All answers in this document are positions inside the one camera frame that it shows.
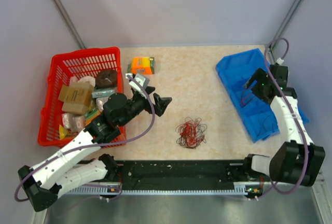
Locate brown cardboard box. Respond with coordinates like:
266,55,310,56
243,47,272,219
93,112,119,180
58,82,94,115

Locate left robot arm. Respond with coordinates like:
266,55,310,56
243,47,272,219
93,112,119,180
18,87,172,212

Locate brown round cake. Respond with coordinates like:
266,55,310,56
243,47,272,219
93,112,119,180
95,69,117,89

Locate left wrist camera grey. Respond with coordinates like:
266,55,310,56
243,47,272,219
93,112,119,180
126,73,150,91

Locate pink wrapped snack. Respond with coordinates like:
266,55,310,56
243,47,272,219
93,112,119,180
62,113,86,132

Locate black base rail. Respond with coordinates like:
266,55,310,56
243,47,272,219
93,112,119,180
99,160,268,191

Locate blue plastic divided bin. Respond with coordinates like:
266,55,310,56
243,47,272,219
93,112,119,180
216,49,308,142

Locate red plastic basket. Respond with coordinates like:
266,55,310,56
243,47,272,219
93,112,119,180
37,47,124,148

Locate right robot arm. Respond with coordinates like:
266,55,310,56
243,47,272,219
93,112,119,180
242,65,325,187

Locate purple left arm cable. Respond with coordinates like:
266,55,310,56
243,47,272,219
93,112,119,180
14,75,156,203

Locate teal flat packet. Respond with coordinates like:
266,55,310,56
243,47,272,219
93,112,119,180
91,88,117,99

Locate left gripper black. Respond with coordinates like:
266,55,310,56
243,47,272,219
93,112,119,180
118,86,171,128

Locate black cables in bin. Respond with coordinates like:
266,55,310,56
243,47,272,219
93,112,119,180
256,112,278,136

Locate orange yellow box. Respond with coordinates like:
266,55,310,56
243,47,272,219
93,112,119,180
127,57,155,75

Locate red and black cable tangle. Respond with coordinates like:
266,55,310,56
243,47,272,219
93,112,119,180
175,116,208,150

